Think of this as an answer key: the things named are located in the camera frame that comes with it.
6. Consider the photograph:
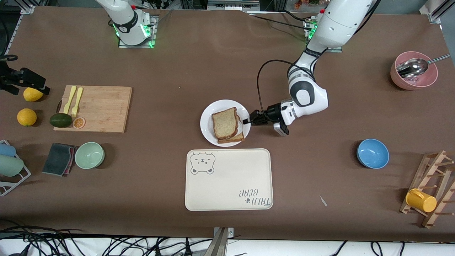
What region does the bread slice with brown crust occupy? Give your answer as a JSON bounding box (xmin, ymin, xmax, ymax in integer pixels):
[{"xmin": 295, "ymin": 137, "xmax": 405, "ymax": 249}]
[
  {"xmin": 212, "ymin": 107, "xmax": 239, "ymax": 140},
  {"xmin": 218, "ymin": 116, "xmax": 246, "ymax": 144}
]

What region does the white round plate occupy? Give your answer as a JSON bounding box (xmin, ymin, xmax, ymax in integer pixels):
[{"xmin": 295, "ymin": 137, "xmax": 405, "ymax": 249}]
[{"xmin": 200, "ymin": 99, "xmax": 251, "ymax": 147}]

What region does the yellow toy lemon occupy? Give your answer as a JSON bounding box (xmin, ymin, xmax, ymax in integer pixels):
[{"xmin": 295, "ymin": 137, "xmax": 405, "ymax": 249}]
[
  {"xmin": 17, "ymin": 108, "xmax": 37, "ymax": 127},
  {"xmin": 23, "ymin": 87, "xmax": 44, "ymax": 102}
]

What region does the yellow plastic knife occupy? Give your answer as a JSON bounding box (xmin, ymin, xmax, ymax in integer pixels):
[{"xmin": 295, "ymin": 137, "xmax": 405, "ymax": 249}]
[{"xmin": 63, "ymin": 86, "xmax": 77, "ymax": 115}]

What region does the yellow plastic fork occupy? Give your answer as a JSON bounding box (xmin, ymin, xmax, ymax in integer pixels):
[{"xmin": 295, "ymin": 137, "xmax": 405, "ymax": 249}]
[{"xmin": 71, "ymin": 87, "xmax": 84, "ymax": 118}]

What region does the green avocado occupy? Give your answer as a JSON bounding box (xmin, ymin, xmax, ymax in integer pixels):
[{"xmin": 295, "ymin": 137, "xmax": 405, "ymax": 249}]
[{"xmin": 49, "ymin": 113, "xmax": 73, "ymax": 128}]

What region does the light blue cup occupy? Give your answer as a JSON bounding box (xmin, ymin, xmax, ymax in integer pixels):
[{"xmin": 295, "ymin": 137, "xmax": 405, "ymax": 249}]
[{"xmin": 0, "ymin": 143, "xmax": 16, "ymax": 158}]

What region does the cream tray with bear print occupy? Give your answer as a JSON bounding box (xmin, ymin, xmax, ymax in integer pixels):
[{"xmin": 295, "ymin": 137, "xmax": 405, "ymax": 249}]
[{"xmin": 185, "ymin": 148, "xmax": 274, "ymax": 212}]

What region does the wooden cutting board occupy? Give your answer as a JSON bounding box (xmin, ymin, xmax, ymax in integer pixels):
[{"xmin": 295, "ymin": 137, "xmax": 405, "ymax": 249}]
[{"xmin": 53, "ymin": 85, "xmax": 133, "ymax": 133}]

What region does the pale green cup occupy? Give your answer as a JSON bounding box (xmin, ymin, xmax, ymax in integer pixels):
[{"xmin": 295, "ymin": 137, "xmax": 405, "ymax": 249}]
[{"xmin": 0, "ymin": 155, "xmax": 25, "ymax": 177}]

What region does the dark grey folded cloth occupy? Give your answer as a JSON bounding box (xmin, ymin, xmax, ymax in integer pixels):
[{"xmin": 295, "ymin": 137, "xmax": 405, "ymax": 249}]
[{"xmin": 42, "ymin": 143, "xmax": 73, "ymax": 175}]

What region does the pink folded cloth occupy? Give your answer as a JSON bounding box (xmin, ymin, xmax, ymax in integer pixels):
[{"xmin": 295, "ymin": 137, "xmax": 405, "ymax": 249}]
[{"xmin": 64, "ymin": 146, "xmax": 79, "ymax": 177}]

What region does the mint green bowl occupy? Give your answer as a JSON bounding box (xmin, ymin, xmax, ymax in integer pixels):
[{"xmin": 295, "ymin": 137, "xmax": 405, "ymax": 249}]
[{"xmin": 74, "ymin": 142, "xmax": 105, "ymax": 170}]

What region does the blue bowl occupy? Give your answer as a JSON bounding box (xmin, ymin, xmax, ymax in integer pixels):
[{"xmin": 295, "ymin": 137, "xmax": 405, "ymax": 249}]
[{"xmin": 357, "ymin": 139, "xmax": 390, "ymax": 169}]

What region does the large metal spoon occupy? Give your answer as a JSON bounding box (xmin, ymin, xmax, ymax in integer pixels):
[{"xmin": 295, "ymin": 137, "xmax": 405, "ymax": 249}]
[{"xmin": 396, "ymin": 54, "xmax": 451, "ymax": 79}]

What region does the pink bowl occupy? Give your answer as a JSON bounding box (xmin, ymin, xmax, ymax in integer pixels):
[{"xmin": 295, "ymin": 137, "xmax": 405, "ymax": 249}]
[{"xmin": 390, "ymin": 51, "xmax": 438, "ymax": 90}]

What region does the yellow mug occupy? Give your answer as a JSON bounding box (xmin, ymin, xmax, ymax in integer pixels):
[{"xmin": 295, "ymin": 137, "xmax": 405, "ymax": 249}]
[{"xmin": 406, "ymin": 188, "xmax": 438, "ymax": 213}]

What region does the wooden mug rack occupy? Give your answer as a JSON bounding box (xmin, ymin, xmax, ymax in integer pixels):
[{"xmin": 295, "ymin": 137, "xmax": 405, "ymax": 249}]
[{"xmin": 399, "ymin": 150, "xmax": 455, "ymax": 229}]

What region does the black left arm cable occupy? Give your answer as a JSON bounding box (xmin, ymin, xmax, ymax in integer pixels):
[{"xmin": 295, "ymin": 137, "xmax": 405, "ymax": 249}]
[{"xmin": 257, "ymin": 59, "xmax": 315, "ymax": 118}]

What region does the black cable across table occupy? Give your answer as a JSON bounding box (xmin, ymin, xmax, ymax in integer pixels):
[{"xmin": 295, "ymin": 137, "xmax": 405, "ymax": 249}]
[{"xmin": 247, "ymin": 12, "xmax": 311, "ymax": 31}]

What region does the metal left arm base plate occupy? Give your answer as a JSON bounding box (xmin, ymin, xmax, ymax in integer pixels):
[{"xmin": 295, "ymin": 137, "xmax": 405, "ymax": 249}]
[{"xmin": 303, "ymin": 20, "xmax": 343, "ymax": 53}]

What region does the grey wire cup rack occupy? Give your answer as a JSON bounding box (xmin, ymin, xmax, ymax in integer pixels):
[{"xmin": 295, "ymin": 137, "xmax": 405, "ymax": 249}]
[{"xmin": 0, "ymin": 140, "xmax": 32, "ymax": 197}]

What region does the grey metal frame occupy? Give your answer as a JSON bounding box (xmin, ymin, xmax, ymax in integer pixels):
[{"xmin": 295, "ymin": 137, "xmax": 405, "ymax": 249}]
[{"xmin": 207, "ymin": 0, "xmax": 261, "ymax": 11}]

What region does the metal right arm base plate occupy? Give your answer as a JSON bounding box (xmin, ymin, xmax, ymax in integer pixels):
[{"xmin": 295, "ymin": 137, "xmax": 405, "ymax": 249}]
[{"xmin": 117, "ymin": 14, "xmax": 159, "ymax": 49}]

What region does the black cable bundle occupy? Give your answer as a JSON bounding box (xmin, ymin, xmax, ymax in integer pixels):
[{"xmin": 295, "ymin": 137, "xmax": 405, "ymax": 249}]
[{"xmin": 0, "ymin": 220, "xmax": 214, "ymax": 256}]

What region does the aluminium frame profile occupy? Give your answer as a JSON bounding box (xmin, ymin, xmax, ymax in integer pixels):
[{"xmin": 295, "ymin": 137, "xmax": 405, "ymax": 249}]
[{"xmin": 419, "ymin": 0, "xmax": 446, "ymax": 23}]

